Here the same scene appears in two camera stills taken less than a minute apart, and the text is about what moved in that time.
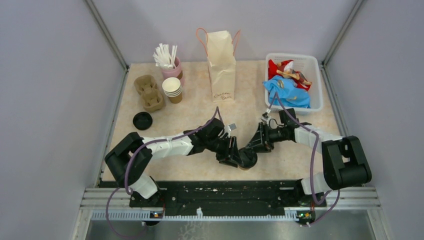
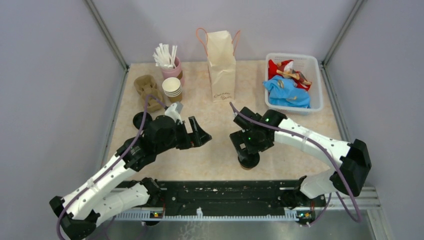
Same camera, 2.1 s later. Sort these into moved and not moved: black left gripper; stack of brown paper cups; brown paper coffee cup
Moved: black left gripper
Not moved: brown paper coffee cup; stack of brown paper cups
